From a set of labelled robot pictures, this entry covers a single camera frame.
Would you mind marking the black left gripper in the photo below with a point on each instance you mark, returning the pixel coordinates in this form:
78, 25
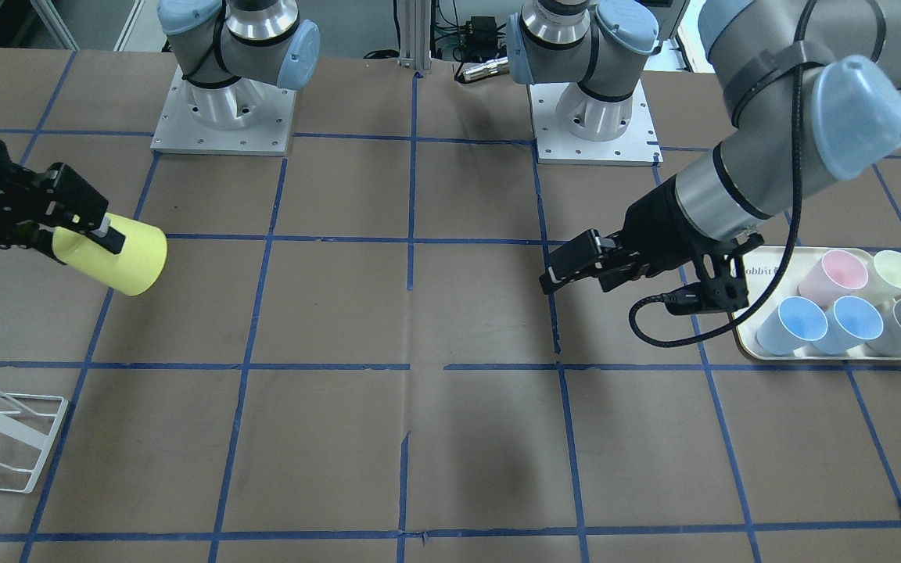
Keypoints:
658, 224

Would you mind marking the yellow plastic cup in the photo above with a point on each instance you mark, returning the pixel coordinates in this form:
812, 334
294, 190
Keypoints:
131, 271

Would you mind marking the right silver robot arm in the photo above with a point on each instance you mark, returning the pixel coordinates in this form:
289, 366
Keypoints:
240, 66

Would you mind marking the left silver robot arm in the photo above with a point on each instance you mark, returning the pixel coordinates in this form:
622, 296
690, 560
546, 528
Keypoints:
825, 72

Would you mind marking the blue plastic cup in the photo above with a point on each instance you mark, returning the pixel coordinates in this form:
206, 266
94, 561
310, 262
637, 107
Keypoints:
851, 322
796, 322

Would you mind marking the pink plastic cup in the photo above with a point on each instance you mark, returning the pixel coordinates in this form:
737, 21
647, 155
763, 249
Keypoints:
836, 274

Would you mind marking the cream plastic cup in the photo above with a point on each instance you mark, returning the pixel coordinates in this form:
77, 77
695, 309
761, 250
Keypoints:
884, 281

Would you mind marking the cream plastic tray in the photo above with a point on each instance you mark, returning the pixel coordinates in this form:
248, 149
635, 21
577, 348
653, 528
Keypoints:
802, 261

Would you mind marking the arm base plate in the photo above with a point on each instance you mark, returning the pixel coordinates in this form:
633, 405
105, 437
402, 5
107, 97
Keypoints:
247, 118
573, 128

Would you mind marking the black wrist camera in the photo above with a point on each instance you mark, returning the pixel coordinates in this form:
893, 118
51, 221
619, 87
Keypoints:
721, 284

